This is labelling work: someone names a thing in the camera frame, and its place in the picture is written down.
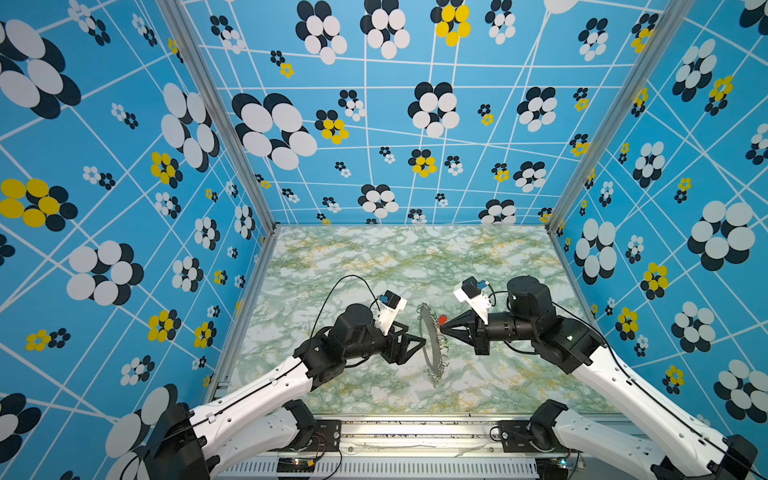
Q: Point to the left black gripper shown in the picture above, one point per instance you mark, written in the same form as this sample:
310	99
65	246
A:
401	354

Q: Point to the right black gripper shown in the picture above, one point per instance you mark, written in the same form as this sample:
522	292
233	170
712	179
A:
479	342

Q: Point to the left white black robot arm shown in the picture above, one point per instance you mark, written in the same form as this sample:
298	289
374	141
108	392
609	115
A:
269	413

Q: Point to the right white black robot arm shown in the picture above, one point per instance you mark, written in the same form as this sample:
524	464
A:
675	445

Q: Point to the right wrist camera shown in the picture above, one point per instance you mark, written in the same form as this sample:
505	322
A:
470	291

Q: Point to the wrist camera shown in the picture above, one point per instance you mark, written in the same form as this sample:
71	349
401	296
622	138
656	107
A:
390	305
470	291

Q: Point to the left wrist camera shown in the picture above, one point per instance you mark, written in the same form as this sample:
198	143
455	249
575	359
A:
390	305

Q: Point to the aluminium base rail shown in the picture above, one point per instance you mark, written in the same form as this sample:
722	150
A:
400	448

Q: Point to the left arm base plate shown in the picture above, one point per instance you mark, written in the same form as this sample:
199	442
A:
324	435

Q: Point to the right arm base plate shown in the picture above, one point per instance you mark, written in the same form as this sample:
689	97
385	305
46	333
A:
517	436

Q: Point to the right aluminium corner post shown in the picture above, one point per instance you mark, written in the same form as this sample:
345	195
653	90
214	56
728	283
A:
670	21

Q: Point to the aluminium corner post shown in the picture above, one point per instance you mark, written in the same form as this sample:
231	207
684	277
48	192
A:
182	32
670	21

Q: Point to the left aluminium corner post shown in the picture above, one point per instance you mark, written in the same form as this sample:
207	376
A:
182	32

